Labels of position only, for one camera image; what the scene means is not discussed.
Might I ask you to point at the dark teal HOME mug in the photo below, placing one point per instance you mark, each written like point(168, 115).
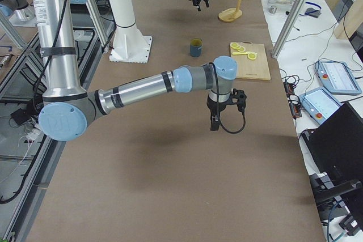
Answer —
point(195, 47)

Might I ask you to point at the wooden mug tree rack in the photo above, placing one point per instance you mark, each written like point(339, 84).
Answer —
point(231, 14)

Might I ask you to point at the bamboo cutting board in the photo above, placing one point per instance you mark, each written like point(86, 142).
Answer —
point(252, 69)

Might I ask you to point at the large front lemon slice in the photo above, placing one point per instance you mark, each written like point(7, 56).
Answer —
point(252, 55)

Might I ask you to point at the lemon slice middle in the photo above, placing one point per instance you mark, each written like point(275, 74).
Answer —
point(240, 49)

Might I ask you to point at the lemon slice top right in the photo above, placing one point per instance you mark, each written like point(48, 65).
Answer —
point(234, 45)

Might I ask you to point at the near blue teach pendant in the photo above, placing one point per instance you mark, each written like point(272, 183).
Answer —
point(320, 104)

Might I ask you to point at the blue teach pendant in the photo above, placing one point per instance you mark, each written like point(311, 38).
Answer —
point(337, 79)
point(320, 104)

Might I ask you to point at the far blue teach pendant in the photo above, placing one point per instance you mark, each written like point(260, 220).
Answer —
point(337, 79)

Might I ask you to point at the small black square pad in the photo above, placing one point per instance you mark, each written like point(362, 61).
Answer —
point(312, 12)

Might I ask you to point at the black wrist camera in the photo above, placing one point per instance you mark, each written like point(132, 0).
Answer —
point(239, 99)

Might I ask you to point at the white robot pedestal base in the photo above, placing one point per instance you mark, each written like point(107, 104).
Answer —
point(129, 44)

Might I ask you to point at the aluminium frame post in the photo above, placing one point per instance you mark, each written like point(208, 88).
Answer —
point(287, 27)

